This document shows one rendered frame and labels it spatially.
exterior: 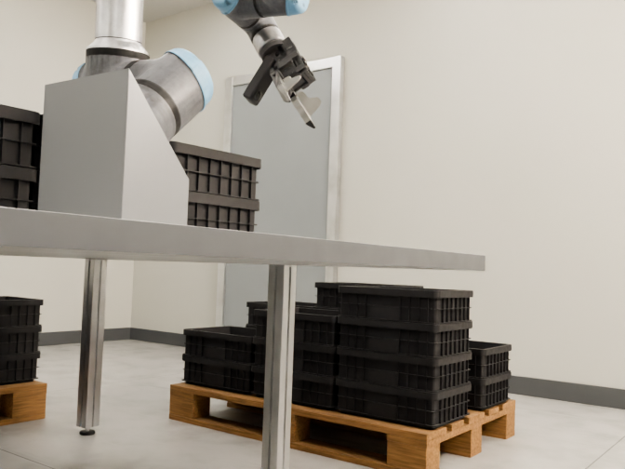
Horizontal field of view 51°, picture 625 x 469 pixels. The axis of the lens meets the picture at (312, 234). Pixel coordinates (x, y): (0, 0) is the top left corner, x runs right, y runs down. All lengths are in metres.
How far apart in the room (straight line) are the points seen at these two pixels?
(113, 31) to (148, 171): 0.37
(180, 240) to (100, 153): 0.23
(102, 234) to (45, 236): 0.07
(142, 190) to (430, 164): 3.26
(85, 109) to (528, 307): 3.12
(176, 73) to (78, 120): 0.20
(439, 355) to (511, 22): 2.43
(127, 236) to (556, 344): 3.21
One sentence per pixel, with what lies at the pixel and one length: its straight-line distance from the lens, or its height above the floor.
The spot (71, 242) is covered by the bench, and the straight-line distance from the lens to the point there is 0.78.
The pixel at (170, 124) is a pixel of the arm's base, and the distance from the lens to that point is 1.14.
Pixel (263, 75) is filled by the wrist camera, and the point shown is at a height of 1.10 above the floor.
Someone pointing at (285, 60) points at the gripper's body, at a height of 1.13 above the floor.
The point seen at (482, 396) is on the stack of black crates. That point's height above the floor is 0.20.
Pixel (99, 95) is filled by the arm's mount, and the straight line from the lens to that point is 1.06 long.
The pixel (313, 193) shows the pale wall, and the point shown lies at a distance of 4.56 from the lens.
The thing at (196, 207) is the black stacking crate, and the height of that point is 0.78.
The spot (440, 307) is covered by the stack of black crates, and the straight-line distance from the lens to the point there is 2.23.
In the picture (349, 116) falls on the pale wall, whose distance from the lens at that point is 4.53.
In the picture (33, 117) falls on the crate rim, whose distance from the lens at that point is 1.38.
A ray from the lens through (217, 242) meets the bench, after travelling 0.92.
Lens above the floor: 0.65
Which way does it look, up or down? 3 degrees up
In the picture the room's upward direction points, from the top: 2 degrees clockwise
